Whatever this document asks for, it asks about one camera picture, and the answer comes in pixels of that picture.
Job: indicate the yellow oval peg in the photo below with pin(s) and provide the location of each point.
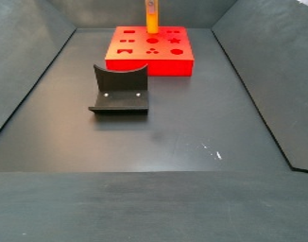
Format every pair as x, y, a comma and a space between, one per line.
153, 16

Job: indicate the black curved holder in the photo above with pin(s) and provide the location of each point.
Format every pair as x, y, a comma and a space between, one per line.
123, 90

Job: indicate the red shape sorter block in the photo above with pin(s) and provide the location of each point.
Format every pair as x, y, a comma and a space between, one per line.
165, 51

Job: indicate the grey front panel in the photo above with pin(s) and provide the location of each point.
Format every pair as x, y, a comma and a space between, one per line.
154, 207

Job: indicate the grey panel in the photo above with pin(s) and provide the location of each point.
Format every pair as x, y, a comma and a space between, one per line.
263, 34
34, 33
154, 207
113, 13

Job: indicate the grey back panel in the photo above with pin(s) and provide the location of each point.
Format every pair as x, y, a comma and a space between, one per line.
113, 13

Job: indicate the grey right side panel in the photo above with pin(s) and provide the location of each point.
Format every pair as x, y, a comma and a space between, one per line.
263, 34

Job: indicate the grey left side panel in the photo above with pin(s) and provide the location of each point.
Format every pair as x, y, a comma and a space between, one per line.
34, 33

